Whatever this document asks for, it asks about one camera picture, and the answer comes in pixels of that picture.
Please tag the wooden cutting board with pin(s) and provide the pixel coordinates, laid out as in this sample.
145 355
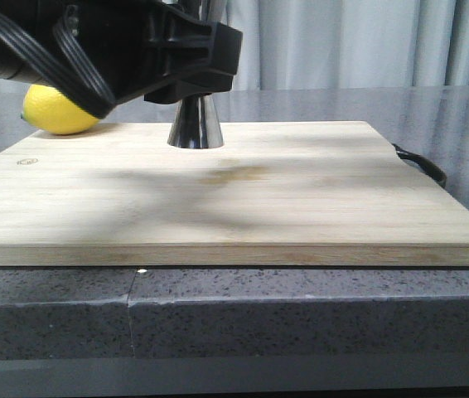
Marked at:
299 193

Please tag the steel double jigger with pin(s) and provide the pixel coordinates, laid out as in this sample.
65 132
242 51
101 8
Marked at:
196 125

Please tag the yellow lemon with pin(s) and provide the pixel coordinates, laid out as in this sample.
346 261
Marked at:
46 108

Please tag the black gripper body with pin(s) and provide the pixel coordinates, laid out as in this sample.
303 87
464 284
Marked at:
119 50

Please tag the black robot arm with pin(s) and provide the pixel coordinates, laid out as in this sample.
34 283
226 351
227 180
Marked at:
29 51

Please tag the grey curtain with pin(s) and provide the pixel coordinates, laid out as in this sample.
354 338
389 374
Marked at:
291 45

